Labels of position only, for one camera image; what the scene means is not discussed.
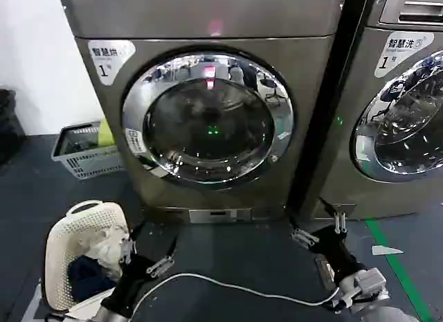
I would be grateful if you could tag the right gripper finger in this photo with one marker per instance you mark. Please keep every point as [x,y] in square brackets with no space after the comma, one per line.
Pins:
[340,222]
[304,236]

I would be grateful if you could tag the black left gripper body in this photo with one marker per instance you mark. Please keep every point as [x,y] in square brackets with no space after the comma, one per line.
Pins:
[133,277]

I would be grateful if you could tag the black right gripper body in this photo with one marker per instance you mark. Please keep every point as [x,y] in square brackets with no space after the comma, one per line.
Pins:
[341,252]

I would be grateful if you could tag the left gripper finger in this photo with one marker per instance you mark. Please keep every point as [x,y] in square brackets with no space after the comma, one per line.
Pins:
[127,251]
[162,265]

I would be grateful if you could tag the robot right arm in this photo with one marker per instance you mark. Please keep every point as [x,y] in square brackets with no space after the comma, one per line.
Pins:
[372,282]

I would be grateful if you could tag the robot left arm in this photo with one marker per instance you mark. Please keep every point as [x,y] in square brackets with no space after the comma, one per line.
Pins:
[110,315]

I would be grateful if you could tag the white crumpled cloth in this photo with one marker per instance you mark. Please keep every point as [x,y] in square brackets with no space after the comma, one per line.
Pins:
[104,246]

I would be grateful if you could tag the grey machine with drawer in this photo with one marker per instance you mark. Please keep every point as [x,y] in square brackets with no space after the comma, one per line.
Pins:
[341,183]

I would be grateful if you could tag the white scrap of tape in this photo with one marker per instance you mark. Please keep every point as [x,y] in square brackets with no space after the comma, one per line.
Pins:
[386,250]

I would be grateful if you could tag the dark blue garment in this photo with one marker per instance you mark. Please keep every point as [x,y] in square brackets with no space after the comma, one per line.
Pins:
[86,273]

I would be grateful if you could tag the white perforated laundry basket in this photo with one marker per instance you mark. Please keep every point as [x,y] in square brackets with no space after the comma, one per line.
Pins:
[65,239]

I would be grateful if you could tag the green floor tape line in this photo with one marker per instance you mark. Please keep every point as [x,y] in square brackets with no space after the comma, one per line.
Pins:
[413,294]

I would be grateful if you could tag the grey plastic slotted basket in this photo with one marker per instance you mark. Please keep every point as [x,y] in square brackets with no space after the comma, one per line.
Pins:
[90,162]

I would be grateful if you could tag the round chrome-rimmed glass door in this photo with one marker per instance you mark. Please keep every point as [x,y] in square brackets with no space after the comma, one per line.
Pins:
[408,128]

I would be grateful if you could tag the yellow-green cloth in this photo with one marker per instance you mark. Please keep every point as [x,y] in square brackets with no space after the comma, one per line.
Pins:
[105,133]

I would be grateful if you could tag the round glass dryer door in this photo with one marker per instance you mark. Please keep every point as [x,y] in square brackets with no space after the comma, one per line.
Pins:
[207,128]

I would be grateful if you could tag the black bulky object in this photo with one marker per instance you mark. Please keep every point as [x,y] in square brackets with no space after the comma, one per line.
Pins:
[10,128]

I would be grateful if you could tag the grey front-loading dryer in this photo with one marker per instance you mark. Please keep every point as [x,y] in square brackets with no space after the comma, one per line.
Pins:
[242,24]

